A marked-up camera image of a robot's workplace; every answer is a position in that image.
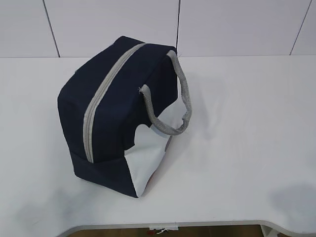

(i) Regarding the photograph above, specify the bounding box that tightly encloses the navy blue lunch bag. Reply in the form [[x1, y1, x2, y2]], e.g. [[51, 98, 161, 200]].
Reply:
[[57, 36, 192, 198]]

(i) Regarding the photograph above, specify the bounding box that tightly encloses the white tag under table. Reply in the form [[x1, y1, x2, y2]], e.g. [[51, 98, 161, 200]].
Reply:
[[147, 226, 179, 236]]

